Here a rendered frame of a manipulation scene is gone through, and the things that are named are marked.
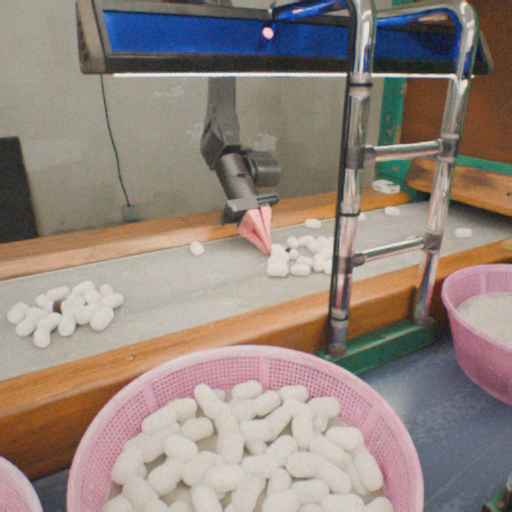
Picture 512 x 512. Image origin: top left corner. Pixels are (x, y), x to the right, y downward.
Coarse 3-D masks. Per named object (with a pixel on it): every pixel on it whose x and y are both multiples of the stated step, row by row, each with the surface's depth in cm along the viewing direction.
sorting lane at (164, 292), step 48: (240, 240) 82; (384, 240) 82; (480, 240) 82; (0, 288) 64; (48, 288) 64; (96, 288) 64; (144, 288) 64; (192, 288) 64; (240, 288) 64; (288, 288) 64; (0, 336) 52; (96, 336) 52; (144, 336) 52
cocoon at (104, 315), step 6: (96, 312) 53; (102, 312) 53; (108, 312) 54; (96, 318) 52; (102, 318) 52; (108, 318) 53; (96, 324) 52; (102, 324) 52; (96, 330) 53; (102, 330) 53
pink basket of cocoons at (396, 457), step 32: (224, 352) 45; (256, 352) 45; (288, 352) 44; (128, 384) 40; (288, 384) 45; (320, 384) 43; (352, 384) 41; (96, 416) 36; (128, 416) 39; (352, 416) 40; (384, 416) 37; (96, 448) 34; (384, 448) 36; (96, 480) 33; (384, 480) 35; (416, 480) 30
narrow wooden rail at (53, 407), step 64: (448, 256) 69; (256, 320) 51; (320, 320) 52; (384, 320) 59; (448, 320) 67; (0, 384) 40; (64, 384) 40; (192, 384) 46; (0, 448) 38; (64, 448) 41
